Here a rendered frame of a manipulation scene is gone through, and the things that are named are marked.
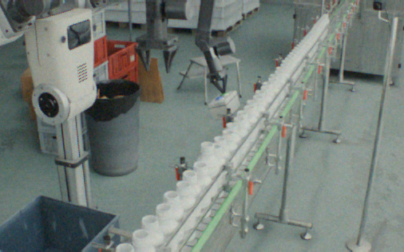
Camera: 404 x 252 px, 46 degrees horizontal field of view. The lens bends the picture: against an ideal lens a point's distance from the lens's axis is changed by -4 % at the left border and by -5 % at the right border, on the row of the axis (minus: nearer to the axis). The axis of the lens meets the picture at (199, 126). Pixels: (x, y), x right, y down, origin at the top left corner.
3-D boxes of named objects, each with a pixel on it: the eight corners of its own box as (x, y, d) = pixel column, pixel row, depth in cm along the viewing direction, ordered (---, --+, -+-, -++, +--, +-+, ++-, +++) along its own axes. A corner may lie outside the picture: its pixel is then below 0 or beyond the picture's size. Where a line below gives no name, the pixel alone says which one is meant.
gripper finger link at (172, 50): (170, 76, 133) (169, 43, 129) (146, 74, 135) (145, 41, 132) (180, 70, 139) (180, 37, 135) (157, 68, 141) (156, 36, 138)
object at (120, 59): (110, 80, 438) (108, 57, 429) (71, 76, 450) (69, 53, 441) (139, 63, 491) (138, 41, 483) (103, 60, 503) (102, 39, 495)
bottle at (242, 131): (232, 157, 177) (234, 114, 170) (248, 160, 174) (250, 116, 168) (226, 164, 172) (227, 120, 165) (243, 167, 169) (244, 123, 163)
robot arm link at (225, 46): (198, 29, 199) (196, 41, 193) (224, 21, 194) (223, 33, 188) (210, 51, 206) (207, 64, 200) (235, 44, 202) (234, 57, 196)
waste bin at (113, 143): (127, 185, 356) (121, 102, 331) (76, 173, 371) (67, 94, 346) (154, 159, 395) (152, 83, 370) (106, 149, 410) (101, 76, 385)
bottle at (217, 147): (206, 189, 156) (207, 141, 150) (225, 191, 155) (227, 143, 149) (202, 198, 150) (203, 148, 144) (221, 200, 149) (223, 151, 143)
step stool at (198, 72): (211, 82, 578) (211, 48, 561) (242, 97, 530) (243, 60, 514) (176, 88, 555) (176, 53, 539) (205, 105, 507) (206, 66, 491)
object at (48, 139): (82, 160, 392) (79, 135, 383) (39, 153, 402) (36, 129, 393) (113, 131, 446) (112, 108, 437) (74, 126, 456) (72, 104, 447)
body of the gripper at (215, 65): (228, 69, 206) (223, 53, 204) (220, 76, 197) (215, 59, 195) (215, 72, 209) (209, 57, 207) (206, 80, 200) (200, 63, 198)
